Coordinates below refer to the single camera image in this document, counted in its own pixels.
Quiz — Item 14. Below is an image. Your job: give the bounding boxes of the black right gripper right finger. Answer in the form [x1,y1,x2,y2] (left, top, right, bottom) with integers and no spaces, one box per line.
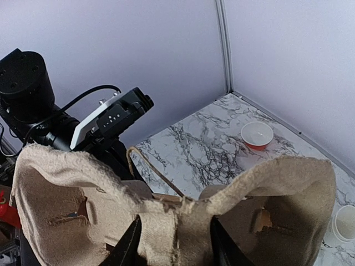
[210,217,250,265]

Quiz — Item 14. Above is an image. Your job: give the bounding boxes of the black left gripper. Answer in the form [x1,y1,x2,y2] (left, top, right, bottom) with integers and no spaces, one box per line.
[73,138,133,180]

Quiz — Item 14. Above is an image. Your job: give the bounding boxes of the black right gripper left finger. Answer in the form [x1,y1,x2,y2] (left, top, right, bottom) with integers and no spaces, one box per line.
[102,216,141,266]

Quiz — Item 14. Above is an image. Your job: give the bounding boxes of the brown paper bag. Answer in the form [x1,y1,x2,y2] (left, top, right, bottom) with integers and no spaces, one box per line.
[121,146,200,206]

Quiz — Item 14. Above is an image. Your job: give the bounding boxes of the single cardboard cup carrier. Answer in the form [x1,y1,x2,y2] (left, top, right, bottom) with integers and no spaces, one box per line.
[11,144,336,265]

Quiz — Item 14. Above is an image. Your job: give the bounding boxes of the stack of white paper cups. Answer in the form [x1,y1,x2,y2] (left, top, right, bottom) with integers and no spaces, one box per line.
[333,205,354,242]

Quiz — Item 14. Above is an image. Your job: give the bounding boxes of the orange white bowl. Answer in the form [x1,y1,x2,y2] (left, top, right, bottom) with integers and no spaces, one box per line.
[241,121,274,151]

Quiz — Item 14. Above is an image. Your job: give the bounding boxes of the left aluminium frame post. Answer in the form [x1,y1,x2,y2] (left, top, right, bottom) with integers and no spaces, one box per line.
[215,0,234,94]

